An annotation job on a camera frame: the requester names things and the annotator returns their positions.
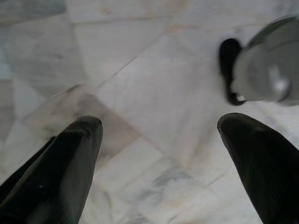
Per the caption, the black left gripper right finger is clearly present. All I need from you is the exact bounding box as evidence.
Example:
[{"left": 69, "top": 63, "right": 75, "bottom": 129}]
[{"left": 216, "top": 112, "right": 299, "bottom": 224}]

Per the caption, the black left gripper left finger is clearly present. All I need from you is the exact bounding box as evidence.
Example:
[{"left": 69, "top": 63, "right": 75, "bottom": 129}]
[{"left": 0, "top": 116, "right": 103, "bottom": 224}]

